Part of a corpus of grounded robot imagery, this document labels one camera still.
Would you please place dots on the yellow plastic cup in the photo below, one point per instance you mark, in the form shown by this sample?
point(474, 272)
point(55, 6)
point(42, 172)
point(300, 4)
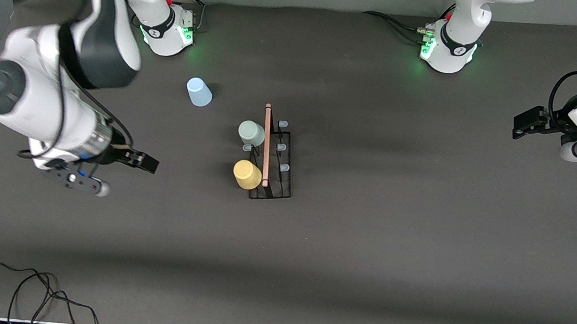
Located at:
point(246, 174)

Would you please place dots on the light blue plastic cup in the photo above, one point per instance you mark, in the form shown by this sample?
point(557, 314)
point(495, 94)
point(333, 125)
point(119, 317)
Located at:
point(199, 94)

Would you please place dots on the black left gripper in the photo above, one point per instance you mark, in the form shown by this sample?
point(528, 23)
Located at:
point(556, 124)

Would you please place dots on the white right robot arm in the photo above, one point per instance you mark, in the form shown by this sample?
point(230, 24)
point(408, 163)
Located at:
point(27, 102)

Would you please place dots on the pale green plastic cup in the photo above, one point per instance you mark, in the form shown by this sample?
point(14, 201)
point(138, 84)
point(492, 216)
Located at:
point(251, 132)

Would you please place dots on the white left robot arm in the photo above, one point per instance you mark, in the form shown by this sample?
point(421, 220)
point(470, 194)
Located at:
point(455, 46)

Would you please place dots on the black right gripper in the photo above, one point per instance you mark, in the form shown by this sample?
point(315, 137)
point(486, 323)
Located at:
point(115, 156)

